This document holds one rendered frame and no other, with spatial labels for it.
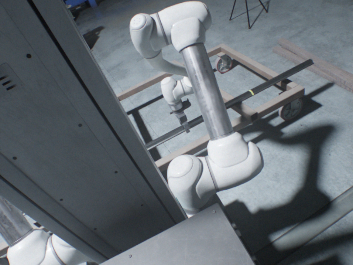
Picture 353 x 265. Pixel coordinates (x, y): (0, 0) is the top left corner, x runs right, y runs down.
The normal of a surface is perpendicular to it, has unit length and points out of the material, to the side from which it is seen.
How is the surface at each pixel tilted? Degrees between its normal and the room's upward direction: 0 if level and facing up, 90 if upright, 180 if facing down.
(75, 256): 84
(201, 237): 0
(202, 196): 92
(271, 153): 0
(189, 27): 59
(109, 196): 90
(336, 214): 0
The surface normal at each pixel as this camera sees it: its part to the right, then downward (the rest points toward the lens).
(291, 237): -0.29, -0.71
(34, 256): 0.32, -0.21
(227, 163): -0.11, 0.02
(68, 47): 0.36, 0.55
